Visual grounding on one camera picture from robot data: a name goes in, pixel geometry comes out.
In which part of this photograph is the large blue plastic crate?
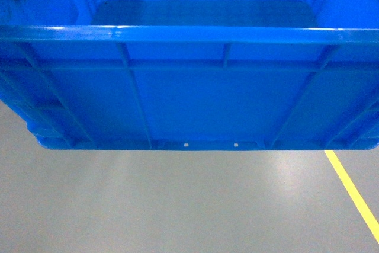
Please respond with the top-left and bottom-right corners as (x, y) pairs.
(1, 0), (378, 151)

